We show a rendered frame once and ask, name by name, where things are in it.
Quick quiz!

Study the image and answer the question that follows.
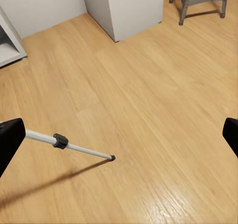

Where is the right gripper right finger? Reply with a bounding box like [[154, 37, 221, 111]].
[[222, 118, 238, 157]]

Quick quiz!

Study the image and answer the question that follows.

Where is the camera tripod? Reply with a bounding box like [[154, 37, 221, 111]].
[[25, 129, 116, 161]]

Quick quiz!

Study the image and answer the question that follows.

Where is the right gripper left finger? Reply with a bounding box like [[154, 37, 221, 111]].
[[0, 118, 26, 177]]

